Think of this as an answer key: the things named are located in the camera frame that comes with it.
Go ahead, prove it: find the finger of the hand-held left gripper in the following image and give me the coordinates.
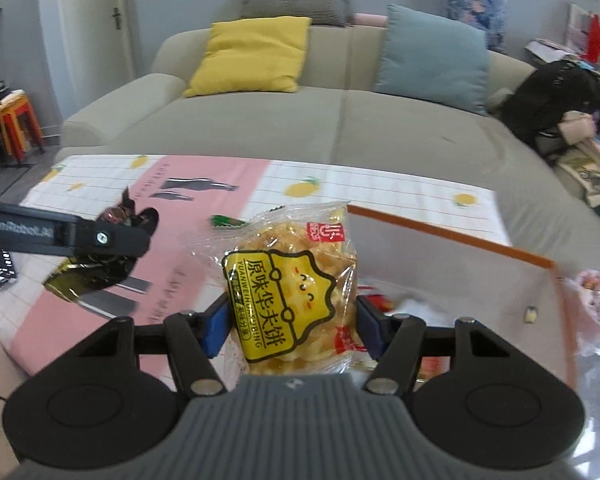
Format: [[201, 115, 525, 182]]
[[62, 216, 152, 261]]

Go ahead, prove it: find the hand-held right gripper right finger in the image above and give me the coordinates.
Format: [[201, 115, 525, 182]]
[[356, 295, 517, 396]]

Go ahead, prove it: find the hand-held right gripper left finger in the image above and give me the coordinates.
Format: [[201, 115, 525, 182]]
[[77, 292, 231, 396]]

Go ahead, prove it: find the dark gold foil snack packet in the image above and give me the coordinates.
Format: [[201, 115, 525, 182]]
[[44, 187, 161, 306]]

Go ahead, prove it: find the yellow waffle biscuit packet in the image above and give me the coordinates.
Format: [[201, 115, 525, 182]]
[[179, 200, 362, 377]]

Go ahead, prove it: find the orange and white box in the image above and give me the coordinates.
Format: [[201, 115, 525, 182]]
[[346, 203, 579, 397]]

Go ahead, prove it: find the tablet screen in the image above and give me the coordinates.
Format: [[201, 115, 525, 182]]
[[0, 250, 17, 287]]

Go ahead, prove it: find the green wrapped candy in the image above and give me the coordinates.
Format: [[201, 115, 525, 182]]
[[210, 213, 247, 229]]

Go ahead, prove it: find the orange stool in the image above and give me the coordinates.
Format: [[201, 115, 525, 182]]
[[0, 94, 46, 162]]

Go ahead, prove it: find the pink white lemon print tablecloth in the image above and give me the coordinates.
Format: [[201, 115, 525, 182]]
[[0, 154, 512, 396]]

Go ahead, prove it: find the beige sofa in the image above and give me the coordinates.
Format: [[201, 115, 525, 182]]
[[60, 25, 600, 277]]

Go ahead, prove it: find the pink plastic bag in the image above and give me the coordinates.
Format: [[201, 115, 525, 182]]
[[564, 269, 600, 357]]

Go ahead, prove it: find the yellow pillow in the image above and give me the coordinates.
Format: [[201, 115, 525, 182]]
[[182, 16, 312, 99]]

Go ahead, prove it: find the printed tote bag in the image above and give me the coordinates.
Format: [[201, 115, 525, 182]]
[[555, 147, 600, 222]]

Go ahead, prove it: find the teal pillow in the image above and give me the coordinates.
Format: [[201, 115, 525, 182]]
[[372, 4, 490, 116]]

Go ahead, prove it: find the beige cloth bundle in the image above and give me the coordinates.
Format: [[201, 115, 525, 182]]
[[555, 111, 599, 147]]

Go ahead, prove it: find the black backpack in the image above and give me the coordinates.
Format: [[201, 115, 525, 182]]
[[500, 60, 600, 154]]

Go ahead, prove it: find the grey pillow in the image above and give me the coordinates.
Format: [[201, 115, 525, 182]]
[[240, 0, 354, 29]]

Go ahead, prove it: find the blue printed pillow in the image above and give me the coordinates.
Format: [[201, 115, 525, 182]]
[[441, 0, 509, 54]]

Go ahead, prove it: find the pile of books and papers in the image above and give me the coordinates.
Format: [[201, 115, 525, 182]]
[[524, 3, 600, 70]]

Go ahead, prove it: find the red paper bag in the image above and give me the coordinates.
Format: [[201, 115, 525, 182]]
[[582, 15, 600, 64]]

